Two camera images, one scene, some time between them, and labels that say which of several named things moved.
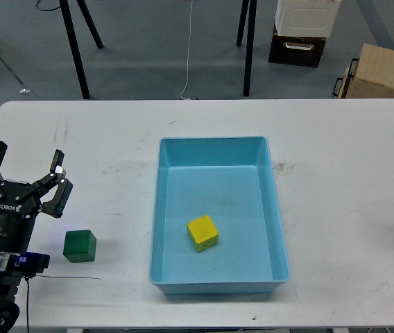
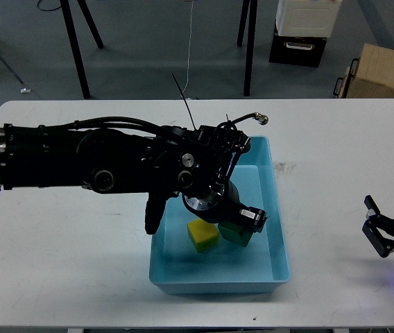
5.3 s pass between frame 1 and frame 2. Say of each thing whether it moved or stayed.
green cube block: moved
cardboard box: stayed
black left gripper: moved
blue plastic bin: stayed
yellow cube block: stayed
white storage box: stayed
